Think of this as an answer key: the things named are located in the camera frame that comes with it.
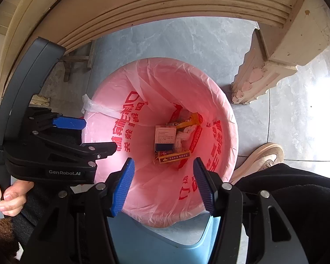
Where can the yellow snack packet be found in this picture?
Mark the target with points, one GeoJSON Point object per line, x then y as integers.
{"type": "Point", "coordinates": [194, 119]}

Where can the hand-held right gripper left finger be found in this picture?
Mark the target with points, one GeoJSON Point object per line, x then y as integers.
{"type": "Point", "coordinates": [123, 187]}

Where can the beige rag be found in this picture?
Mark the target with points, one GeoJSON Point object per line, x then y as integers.
{"type": "Point", "coordinates": [40, 101]}

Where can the light blue plastic stool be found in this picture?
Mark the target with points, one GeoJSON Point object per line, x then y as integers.
{"type": "Point", "coordinates": [159, 253]}

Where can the beige shoe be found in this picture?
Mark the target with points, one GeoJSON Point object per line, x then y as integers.
{"type": "Point", "coordinates": [264, 156]}

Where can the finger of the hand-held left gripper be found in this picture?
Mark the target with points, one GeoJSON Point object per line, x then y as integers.
{"type": "Point", "coordinates": [70, 123]}
{"type": "Point", "coordinates": [101, 150]}

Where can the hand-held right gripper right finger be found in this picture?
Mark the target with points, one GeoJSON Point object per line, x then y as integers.
{"type": "Point", "coordinates": [205, 187]}

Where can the white blue box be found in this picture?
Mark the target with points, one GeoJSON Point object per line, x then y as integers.
{"type": "Point", "coordinates": [165, 137]}

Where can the pink trash bin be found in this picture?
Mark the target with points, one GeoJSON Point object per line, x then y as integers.
{"type": "Point", "coordinates": [154, 101]}

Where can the person's left hand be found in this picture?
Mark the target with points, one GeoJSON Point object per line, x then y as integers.
{"type": "Point", "coordinates": [16, 195]}

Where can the person's right leg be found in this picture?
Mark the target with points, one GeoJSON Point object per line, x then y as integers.
{"type": "Point", "coordinates": [305, 198]}

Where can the long brown box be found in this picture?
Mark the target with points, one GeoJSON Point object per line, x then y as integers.
{"type": "Point", "coordinates": [173, 156]}

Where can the wooden frame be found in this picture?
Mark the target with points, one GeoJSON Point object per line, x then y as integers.
{"type": "Point", "coordinates": [77, 59]}

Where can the brown fuzzy cloth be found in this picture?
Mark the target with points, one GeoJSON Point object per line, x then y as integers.
{"type": "Point", "coordinates": [1, 242]}

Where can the white tissue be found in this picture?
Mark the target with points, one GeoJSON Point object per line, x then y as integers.
{"type": "Point", "coordinates": [181, 140]}

